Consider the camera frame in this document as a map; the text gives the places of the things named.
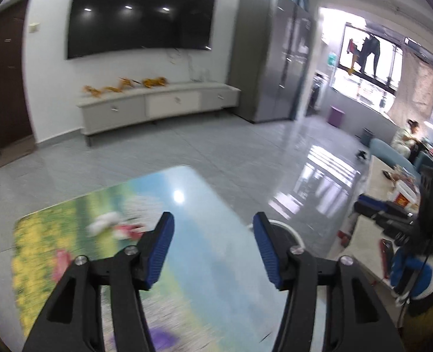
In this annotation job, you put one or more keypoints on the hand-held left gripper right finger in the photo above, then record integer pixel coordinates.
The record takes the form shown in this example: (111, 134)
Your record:
(268, 253)

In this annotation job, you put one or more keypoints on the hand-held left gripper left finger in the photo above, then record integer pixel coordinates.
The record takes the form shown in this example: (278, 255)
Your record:
(161, 249)

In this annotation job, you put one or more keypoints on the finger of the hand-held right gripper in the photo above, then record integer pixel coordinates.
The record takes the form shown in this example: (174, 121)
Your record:
(392, 224)
(367, 201)

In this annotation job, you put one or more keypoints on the small red wrapper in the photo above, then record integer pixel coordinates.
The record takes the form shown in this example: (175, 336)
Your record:
(130, 231)

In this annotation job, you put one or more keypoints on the small white tissue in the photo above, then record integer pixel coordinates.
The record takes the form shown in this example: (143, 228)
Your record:
(102, 223)

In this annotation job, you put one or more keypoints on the large red snack wrapper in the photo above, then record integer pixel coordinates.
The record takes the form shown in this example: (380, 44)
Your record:
(64, 264)

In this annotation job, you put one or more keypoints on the person's right hand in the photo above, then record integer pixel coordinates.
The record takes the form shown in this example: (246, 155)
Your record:
(411, 273)

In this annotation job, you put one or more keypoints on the white dining table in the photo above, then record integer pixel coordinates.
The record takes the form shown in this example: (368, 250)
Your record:
(370, 187)

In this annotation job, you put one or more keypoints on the white bucket red label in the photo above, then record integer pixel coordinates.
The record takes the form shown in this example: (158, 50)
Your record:
(403, 196)

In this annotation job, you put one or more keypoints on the red black packet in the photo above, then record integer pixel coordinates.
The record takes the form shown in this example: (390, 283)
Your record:
(386, 258)

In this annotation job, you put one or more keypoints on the small black floor item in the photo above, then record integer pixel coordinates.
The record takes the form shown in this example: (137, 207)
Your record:
(361, 155)

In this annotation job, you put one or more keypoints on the landscape print table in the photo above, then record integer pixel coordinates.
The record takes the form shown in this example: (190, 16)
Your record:
(209, 264)

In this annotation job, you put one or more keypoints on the blue chair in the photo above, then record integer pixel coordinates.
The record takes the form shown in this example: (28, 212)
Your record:
(385, 152)

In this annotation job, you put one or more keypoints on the small grey bin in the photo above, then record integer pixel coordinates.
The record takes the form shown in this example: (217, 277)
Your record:
(367, 136)

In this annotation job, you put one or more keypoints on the purple stool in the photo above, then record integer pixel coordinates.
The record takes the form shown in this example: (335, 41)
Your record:
(336, 116)

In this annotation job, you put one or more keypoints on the grey washing machine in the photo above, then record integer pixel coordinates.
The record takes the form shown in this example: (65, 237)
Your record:
(313, 95)

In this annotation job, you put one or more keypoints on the beige hanging blanket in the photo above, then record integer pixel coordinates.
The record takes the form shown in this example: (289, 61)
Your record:
(414, 84)

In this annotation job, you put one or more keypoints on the dark hanging garment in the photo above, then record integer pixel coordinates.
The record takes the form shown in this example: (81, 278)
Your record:
(371, 55)

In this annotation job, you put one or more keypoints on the white television cabinet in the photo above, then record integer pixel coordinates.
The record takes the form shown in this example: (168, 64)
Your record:
(172, 102)

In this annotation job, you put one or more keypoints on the red hanging garment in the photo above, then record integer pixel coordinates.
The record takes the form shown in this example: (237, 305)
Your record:
(353, 53)

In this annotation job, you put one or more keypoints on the short golden dragon ornament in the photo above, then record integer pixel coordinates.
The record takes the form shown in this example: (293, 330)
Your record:
(154, 81)

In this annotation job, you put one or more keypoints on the grey double-door fridge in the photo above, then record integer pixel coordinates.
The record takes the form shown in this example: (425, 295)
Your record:
(268, 62)

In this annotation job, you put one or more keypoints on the brown doormat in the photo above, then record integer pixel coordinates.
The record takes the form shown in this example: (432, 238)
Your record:
(14, 154)

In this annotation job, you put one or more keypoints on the dark brown door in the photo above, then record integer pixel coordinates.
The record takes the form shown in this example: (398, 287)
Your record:
(7, 80)

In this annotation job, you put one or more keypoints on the black wall television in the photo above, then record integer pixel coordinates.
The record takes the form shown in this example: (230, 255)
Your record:
(139, 14)

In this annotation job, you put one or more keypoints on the wall light switch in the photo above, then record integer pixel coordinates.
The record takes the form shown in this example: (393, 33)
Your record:
(34, 27)

